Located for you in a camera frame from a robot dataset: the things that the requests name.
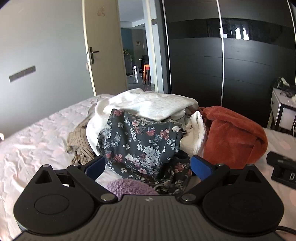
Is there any beige striped garment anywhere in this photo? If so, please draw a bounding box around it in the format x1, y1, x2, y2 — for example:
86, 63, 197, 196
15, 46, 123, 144
66, 120, 102, 165

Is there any rust fleece garment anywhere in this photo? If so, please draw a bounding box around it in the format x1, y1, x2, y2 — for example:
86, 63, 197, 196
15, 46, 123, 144
199, 106, 269, 164

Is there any white fleece cloth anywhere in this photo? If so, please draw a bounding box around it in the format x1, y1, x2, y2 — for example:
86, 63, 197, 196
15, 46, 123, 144
180, 111, 207, 158

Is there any pink polka dot bed sheet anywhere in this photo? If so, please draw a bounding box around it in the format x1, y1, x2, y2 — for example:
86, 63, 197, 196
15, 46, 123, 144
0, 94, 296, 241

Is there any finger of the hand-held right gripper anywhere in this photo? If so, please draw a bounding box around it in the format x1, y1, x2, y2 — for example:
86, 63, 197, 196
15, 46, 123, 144
266, 152, 296, 166

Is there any orange chair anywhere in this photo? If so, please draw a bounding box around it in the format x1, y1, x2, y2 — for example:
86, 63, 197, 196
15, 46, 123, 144
143, 64, 151, 85

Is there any white nightstand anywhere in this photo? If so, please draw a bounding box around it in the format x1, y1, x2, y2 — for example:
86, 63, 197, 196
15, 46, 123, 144
266, 87, 296, 135

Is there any metal door handle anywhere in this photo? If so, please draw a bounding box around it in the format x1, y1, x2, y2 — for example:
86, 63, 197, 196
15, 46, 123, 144
89, 46, 100, 65

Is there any purple fluffy clothing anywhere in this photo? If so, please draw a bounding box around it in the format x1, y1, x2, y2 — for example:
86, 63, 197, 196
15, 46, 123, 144
102, 178, 160, 201

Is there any white grey sweater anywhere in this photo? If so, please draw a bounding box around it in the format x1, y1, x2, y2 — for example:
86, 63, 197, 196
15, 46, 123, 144
87, 88, 199, 153

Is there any potted plant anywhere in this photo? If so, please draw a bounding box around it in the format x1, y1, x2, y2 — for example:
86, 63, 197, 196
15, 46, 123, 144
123, 48, 133, 70

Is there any black wardrobe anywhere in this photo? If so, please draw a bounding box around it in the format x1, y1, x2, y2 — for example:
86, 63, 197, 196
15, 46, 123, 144
161, 0, 296, 128

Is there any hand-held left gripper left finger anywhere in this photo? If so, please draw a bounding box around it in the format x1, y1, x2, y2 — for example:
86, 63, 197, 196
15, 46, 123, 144
32, 156, 118, 204

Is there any grey wall switch panel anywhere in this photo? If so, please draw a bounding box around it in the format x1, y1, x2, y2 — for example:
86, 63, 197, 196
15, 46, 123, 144
9, 65, 36, 82

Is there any dark clutter pile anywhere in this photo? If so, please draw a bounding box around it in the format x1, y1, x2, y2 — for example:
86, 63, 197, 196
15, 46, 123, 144
274, 76, 296, 98

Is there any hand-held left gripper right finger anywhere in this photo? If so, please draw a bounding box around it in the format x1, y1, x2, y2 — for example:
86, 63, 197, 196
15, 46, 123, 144
178, 155, 263, 204

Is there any dark floral garment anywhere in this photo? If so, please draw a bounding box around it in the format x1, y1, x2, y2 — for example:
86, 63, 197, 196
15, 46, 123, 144
96, 109, 193, 194

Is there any beige door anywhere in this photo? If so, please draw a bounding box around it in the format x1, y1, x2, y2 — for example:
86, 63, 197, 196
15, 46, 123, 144
82, 0, 129, 96

